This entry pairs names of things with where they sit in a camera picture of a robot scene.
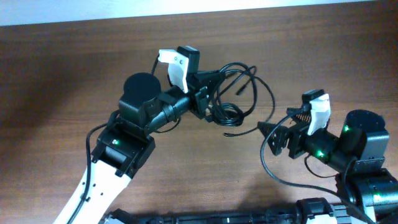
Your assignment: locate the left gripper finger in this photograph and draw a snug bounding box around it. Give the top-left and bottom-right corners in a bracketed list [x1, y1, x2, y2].
[198, 95, 213, 123]
[192, 70, 226, 89]

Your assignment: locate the right camera black cable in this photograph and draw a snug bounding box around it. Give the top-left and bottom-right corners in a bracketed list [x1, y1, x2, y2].
[259, 105, 374, 224]

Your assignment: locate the black USB cable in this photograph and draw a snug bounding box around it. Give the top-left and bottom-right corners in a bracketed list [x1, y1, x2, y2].
[206, 62, 276, 138]

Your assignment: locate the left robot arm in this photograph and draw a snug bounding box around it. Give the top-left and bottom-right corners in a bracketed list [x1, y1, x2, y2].
[55, 71, 226, 223]

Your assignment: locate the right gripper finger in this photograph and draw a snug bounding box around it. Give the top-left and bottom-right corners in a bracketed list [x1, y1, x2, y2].
[257, 121, 293, 156]
[286, 108, 311, 122]

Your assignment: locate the left camera black cable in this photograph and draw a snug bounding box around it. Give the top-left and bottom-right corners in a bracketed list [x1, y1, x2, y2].
[65, 54, 161, 224]

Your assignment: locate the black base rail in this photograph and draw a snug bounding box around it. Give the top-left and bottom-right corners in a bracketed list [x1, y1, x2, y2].
[100, 198, 355, 224]

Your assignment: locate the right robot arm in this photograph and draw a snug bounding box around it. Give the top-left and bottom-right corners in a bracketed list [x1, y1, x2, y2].
[257, 108, 397, 223]

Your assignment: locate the camera black cable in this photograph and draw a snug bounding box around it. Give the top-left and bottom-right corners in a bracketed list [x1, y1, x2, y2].
[65, 54, 161, 224]
[259, 105, 374, 224]

